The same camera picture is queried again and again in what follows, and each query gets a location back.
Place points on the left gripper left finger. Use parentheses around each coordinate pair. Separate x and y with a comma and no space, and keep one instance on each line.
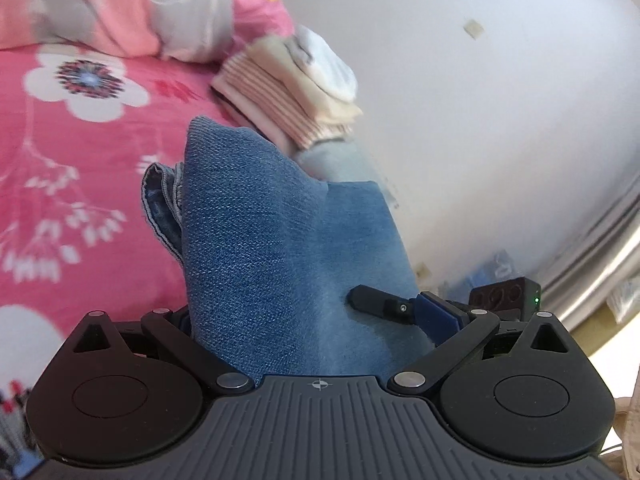
(170,333)

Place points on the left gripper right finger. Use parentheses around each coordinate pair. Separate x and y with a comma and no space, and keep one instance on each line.
(456,333)

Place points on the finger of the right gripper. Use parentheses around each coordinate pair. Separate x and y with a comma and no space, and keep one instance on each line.
(381,304)

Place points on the blue denim jeans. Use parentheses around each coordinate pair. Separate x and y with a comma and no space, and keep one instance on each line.
(270,254)

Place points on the grey folded garment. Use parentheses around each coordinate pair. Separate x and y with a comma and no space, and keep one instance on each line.
(337,161)

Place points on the cream folded garment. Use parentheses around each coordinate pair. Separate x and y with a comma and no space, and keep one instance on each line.
(270,54)

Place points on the pink floral bed sheet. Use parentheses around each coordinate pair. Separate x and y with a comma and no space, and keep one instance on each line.
(78,130)

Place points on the pink checked folded garment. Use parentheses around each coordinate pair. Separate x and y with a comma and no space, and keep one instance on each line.
(269,96)

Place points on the white folded towel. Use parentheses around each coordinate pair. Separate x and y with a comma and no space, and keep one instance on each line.
(316,59)

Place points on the pink grey floral duvet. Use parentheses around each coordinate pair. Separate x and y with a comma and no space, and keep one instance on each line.
(194,31)

